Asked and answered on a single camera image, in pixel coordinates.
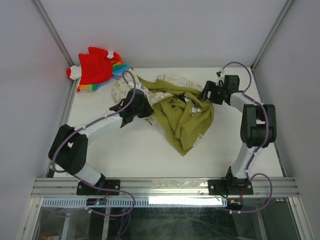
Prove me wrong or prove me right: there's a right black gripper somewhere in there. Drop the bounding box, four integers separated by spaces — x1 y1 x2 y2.
197 80 227 105

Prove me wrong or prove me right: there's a cream green printed jacket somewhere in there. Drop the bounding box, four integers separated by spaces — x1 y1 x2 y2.
111 73 214 156

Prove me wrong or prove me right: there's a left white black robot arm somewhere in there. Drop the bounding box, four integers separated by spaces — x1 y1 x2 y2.
48 89 154 195

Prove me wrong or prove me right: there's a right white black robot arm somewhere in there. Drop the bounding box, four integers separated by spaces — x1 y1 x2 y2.
198 75 277 198

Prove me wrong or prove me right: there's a red rainbow striped garment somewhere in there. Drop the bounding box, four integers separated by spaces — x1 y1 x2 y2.
66 46 131 93

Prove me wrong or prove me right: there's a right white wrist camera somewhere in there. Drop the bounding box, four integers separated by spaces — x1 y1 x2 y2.
216 68 224 78

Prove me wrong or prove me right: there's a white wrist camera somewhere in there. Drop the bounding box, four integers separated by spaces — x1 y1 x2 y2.
216 68 224 78
127 81 144 95

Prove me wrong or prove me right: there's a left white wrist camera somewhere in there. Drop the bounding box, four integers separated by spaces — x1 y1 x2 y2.
127 81 144 95

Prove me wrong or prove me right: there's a left aluminium corner post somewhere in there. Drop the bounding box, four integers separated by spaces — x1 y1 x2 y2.
31 0 75 66

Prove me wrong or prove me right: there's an aluminium corner post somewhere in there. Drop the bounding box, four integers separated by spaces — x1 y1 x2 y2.
250 0 295 72
31 0 75 66

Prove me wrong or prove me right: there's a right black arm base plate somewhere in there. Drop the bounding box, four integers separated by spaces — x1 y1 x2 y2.
207 178 254 197

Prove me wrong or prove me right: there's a grey slotted cable duct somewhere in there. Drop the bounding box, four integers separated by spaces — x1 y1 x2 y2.
42 196 227 208

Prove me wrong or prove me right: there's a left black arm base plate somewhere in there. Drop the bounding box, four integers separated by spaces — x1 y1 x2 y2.
76 178 121 197

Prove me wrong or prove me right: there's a right aluminium corner post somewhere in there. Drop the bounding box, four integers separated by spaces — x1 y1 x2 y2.
250 0 295 72

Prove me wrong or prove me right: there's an aluminium front rail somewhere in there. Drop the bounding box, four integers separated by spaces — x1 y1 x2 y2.
31 177 300 198

